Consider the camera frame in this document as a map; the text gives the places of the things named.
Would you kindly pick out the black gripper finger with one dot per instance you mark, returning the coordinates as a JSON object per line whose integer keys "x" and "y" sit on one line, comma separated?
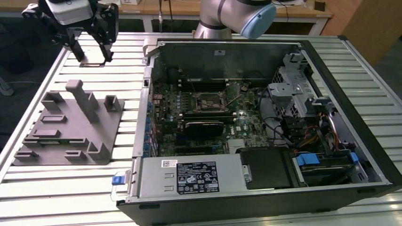
{"x": 108, "y": 28}
{"x": 76, "y": 44}

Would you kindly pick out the silver square CPU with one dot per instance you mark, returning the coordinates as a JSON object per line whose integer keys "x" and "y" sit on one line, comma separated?
{"x": 92, "y": 64}

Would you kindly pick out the thin metal locking lever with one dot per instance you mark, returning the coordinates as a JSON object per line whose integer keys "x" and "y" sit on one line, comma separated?
{"x": 235, "y": 99}

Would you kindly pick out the CPU socket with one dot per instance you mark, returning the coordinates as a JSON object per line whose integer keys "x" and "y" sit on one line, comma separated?
{"x": 210, "y": 102}

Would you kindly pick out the wooden desk white legs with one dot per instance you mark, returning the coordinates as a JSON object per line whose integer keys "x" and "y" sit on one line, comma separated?
{"x": 140, "y": 10}

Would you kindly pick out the white cardboard box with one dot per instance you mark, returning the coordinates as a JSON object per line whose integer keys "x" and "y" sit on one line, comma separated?
{"x": 131, "y": 2}

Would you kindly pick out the grey metal leg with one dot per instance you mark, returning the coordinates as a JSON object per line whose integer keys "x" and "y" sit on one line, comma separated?
{"x": 6, "y": 88}

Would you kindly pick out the black RAM stick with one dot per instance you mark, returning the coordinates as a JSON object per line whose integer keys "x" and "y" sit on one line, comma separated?
{"x": 207, "y": 115}
{"x": 194, "y": 80}
{"x": 210, "y": 119}

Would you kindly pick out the black RAM slot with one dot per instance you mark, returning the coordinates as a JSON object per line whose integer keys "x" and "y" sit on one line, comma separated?
{"x": 191, "y": 88}

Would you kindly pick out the grey plastic parts rack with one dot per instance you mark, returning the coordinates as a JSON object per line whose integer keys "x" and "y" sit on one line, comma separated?
{"x": 78, "y": 131}

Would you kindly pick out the round coin battery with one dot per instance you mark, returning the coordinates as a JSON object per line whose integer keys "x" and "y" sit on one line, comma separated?
{"x": 245, "y": 88}

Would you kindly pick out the black graphics card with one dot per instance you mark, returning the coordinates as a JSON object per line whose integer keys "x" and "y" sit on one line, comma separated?
{"x": 203, "y": 129}

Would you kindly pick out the black expansion slot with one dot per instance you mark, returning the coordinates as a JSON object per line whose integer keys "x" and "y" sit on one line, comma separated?
{"x": 194, "y": 150}

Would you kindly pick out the blue power supply latch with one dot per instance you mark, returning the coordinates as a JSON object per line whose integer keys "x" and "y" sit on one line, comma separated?
{"x": 118, "y": 180}

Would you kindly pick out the green motherboard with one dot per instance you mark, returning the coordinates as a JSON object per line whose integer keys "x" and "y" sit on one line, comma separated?
{"x": 251, "y": 122}

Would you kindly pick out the silver power supply unit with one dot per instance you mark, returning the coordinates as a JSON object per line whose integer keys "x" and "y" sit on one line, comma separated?
{"x": 156, "y": 179}

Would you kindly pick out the silver metal drive cage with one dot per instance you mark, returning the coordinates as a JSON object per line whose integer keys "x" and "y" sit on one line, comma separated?
{"x": 293, "y": 77}

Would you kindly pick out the silver chipset heatsink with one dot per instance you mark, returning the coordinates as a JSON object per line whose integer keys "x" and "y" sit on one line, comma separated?
{"x": 235, "y": 143}

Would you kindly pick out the small black box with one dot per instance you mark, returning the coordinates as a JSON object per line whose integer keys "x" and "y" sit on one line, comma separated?
{"x": 319, "y": 5}

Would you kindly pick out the wooden cabinet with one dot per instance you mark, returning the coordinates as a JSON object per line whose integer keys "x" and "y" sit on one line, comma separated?
{"x": 370, "y": 28}

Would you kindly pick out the blue disk carrier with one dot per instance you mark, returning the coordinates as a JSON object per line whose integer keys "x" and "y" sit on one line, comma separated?
{"x": 307, "y": 160}

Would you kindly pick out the black open PC case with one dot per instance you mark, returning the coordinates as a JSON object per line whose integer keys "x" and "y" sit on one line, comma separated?
{"x": 251, "y": 212}

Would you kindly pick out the small blue plastic clip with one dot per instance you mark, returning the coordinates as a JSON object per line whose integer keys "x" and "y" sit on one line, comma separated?
{"x": 354, "y": 157}

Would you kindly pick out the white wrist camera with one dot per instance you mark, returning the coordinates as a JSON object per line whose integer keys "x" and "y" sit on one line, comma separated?
{"x": 71, "y": 10}

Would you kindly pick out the grey plastic bracket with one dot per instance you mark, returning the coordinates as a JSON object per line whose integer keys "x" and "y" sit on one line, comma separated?
{"x": 321, "y": 101}

